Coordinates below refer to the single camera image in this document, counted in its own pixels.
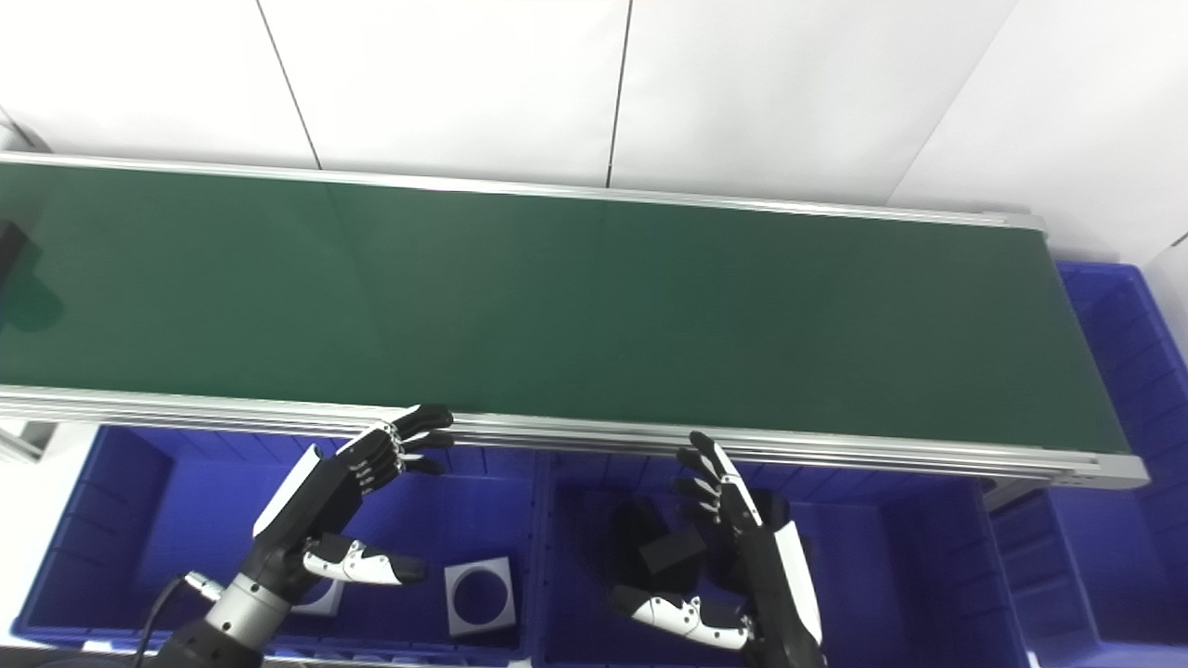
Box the green conveyor belt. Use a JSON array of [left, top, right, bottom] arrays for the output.
[[0, 150, 1152, 491], [0, 164, 1130, 456]]

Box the black block part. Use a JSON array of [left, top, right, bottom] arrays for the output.
[[607, 495, 713, 599]]

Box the white block with round hole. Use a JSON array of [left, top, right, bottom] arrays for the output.
[[291, 575, 345, 619], [444, 556, 519, 639]]

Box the black cylinder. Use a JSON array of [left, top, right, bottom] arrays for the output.
[[0, 220, 32, 290]]

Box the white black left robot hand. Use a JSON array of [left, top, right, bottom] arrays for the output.
[[243, 404, 456, 600]]

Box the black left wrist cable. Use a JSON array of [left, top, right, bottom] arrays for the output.
[[134, 572, 229, 668]]

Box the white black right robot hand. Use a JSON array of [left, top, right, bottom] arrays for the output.
[[608, 431, 829, 668]]

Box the blue plastic bin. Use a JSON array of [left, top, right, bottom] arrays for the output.
[[988, 260, 1188, 668], [11, 424, 545, 665], [534, 451, 1033, 668]]

